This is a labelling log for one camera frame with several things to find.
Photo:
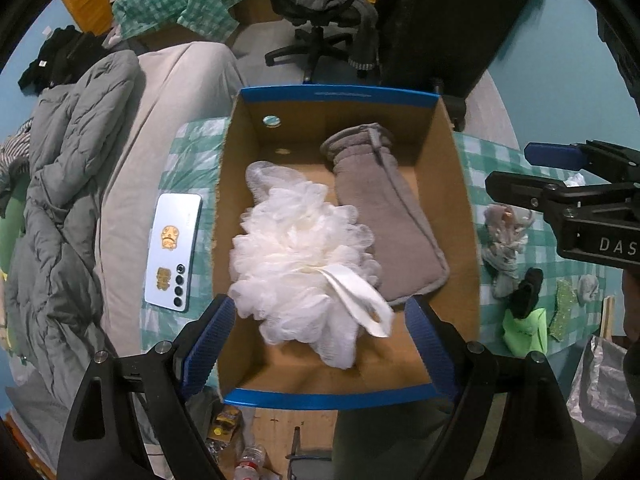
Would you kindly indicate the small grey soft item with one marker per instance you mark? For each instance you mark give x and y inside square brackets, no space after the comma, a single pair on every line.
[587,290]

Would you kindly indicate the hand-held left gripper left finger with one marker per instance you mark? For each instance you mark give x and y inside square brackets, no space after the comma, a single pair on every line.
[207,347]

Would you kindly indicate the beige mattress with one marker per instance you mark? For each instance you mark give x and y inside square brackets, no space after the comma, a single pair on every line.
[165,110]

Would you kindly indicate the green checkered cloth cover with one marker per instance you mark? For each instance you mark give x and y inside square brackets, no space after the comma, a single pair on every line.
[185,0]

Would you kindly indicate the cardboard box with blue rim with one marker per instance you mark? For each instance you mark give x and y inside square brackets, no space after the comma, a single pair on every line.
[400,360]

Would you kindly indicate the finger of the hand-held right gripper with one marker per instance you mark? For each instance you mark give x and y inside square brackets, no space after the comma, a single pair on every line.
[550,152]
[515,190]

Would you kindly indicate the green checkered tablecloth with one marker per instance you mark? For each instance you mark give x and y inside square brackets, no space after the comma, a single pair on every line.
[500,170]

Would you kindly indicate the white smartphone with stickers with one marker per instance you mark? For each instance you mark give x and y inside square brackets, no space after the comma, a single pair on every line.
[175,255]

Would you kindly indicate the wooden door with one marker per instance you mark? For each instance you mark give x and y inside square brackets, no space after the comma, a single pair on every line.
[85,2]

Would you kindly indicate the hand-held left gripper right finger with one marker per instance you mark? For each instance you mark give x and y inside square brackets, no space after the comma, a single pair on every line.
[431,352]

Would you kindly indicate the grey fleece mitt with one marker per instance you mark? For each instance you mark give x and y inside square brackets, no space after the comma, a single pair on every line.
[385,220]

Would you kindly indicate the black cabinet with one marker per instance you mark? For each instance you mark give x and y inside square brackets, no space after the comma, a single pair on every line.
[440,20]

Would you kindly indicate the yellow snack packet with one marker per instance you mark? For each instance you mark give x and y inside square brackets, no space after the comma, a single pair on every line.
[225,422]

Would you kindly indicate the grey and white cloth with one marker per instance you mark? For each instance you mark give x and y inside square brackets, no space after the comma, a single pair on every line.
[502,245]

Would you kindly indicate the green plastic bag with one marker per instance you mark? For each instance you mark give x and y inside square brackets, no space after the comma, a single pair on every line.
[525,332]

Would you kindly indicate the green glitter sponge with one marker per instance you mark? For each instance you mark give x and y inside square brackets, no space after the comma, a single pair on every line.
[562,312]

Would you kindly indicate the white mesh bath loofah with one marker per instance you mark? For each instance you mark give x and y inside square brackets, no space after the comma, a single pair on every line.
[295,260]

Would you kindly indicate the silver plastic bag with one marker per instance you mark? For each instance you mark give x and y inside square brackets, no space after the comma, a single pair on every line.
[600,390]

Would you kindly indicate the black clothes pile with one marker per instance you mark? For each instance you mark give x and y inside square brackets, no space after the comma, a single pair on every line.
[55,60]

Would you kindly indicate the black knit sock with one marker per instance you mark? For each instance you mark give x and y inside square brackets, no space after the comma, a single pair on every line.
[525,295]

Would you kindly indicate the black office chair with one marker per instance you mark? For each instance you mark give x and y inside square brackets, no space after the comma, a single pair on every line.
[315,0]

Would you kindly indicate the grey quilted duvet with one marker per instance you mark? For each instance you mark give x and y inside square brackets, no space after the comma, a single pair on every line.
[60,200]

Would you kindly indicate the clear plastic water bottle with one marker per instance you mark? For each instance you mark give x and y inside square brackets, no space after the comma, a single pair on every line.
[250,462]

